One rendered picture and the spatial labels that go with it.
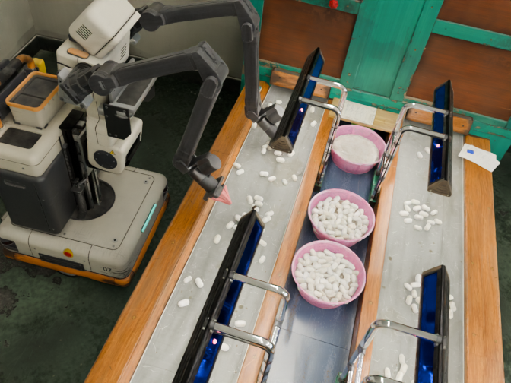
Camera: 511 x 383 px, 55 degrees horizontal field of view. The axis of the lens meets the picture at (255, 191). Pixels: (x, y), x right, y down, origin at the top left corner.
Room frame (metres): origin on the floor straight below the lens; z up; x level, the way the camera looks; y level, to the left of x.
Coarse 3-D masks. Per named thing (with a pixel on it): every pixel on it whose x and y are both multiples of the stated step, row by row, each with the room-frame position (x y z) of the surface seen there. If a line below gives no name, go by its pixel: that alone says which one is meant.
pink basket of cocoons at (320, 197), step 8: (320, 192) 1.37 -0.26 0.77; (328, 192) 1.38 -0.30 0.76; (336, 192) 1.39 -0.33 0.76; (344, 192) 1.39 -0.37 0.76; (352, 192) 1.39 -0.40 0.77; (312, 200) 1.32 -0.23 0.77; (320, 200) 1.36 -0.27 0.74; (360, 200) 1.37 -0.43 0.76; (312, 208) 1.30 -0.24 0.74; (360, 208) 1.35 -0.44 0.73; (368, 208) 1.33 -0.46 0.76; (368, 216) 1.30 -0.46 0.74; (312, 224) 1.23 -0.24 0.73; (368, 224) 1.27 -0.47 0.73; (320, 232) 1.16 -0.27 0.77; (368, 232) 1.21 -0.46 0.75; (328, 240) 1.16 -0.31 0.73; (336, 240) 1.14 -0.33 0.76; (344, 240) 1.14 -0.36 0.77; (352, 240) 1.14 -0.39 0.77
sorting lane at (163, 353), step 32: (288, 96) 2.02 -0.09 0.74; (256, 128) 1.74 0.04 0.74; (256, 160) 1.53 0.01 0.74; (288, 160) 1.56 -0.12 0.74; (256, 192) 1.34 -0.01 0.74; (288, 192) 1.37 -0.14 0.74; (224, 224) 1.15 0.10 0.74; (192, 256) 0.99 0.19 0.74; (256, 256) 1.03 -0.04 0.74; (192, 288) 0.86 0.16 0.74; (256, 288) 0.90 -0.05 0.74; (160, 320) 0.73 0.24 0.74; (192, 320) 0.74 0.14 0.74; (256, 320) 0.77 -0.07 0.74; (160, 352) 0.62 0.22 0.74; (224, 352) 0.65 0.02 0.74
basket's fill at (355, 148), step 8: (344, 136) 1.79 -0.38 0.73; (352, 136) 1.80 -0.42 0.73; (360, 136) 1.81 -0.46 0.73; (336, 144) 1.72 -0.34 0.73; (344, 144) 1.73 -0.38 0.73; (352, 144) 1.73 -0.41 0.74; (360, 144) 1.74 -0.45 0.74; (368, 144) 1.75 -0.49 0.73; (336, 152) 1.67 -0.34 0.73; (344, 152) 1.68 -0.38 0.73; (352, 152) 1.68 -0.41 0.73; (360, 152) 1.69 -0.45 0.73; (368, 152) 1.70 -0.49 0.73; (376, 152) 1.71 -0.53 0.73; (352, 160) 1.62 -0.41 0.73; (360, 160) 1.63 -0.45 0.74; (368, 160) 1.64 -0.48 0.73; (376, 160) 1.65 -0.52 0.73
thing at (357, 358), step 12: (372, 324) 0.63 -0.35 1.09; (384, 324) 0.62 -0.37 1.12; (396, 324) 0.62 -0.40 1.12; (372, 336) 0.62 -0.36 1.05; (420, 336) 0.60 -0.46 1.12; (432, 336) 0.60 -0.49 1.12; (444, 336) 0.61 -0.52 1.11; (360, 348) 0.62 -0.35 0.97; (444, 348) 0.58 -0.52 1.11; (360, 360) 0.58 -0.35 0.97; (348, 372) 0.60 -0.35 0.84; (360, 372) 0.55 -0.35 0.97
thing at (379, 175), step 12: (408, 108) 1.57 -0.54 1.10; (420, 108) 1.56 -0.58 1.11; (432, 108) 1.56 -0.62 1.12; (396, 120) 1.59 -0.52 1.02; (396, 132) 1.57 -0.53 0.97; (420, 132) 1.41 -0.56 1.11; (432, 132) 1.41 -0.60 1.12; (396, 144) 1.42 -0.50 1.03; (384, 156) 1.56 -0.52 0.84; (384, 168) 1.43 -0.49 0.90; (372, 180) 1.57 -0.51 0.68; (372, 192) 1.46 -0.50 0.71; (372, 204) 1.41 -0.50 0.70
